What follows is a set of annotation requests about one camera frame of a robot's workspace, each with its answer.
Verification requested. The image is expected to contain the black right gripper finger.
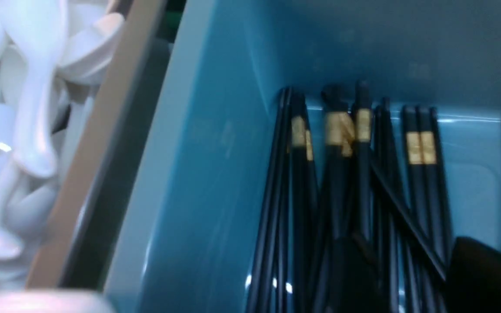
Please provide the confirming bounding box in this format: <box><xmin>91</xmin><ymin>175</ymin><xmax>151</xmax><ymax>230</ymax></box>
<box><xmin>444</xmin><ymin>236</ymin><xmax>501</xmax><ymax>313</ymax></box>

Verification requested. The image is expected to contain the grey plastic spoon bin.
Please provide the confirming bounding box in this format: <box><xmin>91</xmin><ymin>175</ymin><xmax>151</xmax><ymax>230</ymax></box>
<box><xmin>26</xmin><ymin>0</ymin><xmax>172</xmax><ymax>289</ymax></box>

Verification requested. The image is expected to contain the white ceramic soup spoon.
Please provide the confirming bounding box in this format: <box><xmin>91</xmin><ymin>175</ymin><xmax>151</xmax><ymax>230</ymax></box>
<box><xmin>0</xmin><ymin>0</ymin><xmax>69</xmax><ymax>179</ymax></box>

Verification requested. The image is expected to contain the blue plastic chopstick bin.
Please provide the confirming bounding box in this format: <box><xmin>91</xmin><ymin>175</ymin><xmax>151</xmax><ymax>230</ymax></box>
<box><xmin>104</xmin><ymin>0</ymin><xmax>501</xmax><ymax>313</ymax></box>

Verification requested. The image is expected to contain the black chopstick gold band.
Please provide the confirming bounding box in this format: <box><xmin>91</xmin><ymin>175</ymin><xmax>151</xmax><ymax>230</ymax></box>
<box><xmin>245</xmin><ymin>87</ymin><xmax>313</xmax><ymax>313</ymax></box>
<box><xmin>354</xmin><ymin>80</ymin><xmax>372</xmax><ymax>243</ymax></box>
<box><xmin>401</xmin><ymin>105</ymin><xmax>453</xmax><ymax>266</ymax></box>
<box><xmin>321</xmin><ymin>84</ymin><xmax>354</xmax><ymax>313</ymax></box>

